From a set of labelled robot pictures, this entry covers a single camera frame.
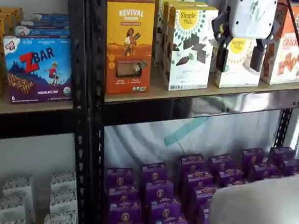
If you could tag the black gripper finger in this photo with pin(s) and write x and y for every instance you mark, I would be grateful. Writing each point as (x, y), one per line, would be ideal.
(257, 58)
(221, 58)

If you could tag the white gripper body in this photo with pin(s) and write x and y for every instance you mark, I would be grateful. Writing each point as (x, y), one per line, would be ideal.
(251, 16)

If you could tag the Simple Mills almond bar box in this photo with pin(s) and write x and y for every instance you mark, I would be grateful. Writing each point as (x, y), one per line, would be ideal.
(238, 72)

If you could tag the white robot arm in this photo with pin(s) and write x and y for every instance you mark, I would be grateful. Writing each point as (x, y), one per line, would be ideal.
(260, 214)

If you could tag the orange pretzel crackers box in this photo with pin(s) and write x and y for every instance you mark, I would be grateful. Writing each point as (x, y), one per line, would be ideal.
(289, 62)

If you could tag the wooden shelf board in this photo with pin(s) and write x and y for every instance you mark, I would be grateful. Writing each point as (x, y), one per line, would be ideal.
(37, 108)
(156, 89)

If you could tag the blue purple Zbar box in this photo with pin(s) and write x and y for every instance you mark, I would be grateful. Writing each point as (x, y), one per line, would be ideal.
(39, 71)
(42, 32)
(45, 24)
(51, 17)

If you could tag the white plastic backdrop sheet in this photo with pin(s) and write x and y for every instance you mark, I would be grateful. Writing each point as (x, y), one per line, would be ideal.
(214, 137)

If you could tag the white patterned carton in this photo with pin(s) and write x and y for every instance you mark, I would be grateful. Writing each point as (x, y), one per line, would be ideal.
(63, 201)
(63, 180)
(11, 222)
(10, 208)
(61, 221)
(18, 186)

